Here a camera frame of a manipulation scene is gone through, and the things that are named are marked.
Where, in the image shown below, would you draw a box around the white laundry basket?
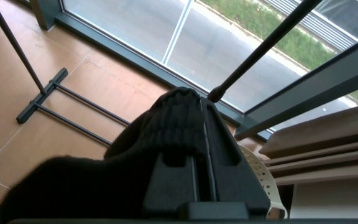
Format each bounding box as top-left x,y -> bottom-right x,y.
237,143 -> 288,220

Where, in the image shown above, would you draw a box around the window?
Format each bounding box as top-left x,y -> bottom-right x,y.
29,0 -> 358,142

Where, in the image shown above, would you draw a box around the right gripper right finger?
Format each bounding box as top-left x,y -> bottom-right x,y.
197,96 -> 272,218

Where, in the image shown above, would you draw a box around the black shorts with white cord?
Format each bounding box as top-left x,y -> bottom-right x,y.
0,86 -> 208,223

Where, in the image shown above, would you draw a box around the black clothes rack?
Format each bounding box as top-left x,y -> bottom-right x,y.
0,0 -> 323,147

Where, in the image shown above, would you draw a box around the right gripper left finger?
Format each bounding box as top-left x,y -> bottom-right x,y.
142,152 -> 199,218

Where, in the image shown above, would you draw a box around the brown curtain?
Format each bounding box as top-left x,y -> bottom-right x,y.
258,101 -> 358,187

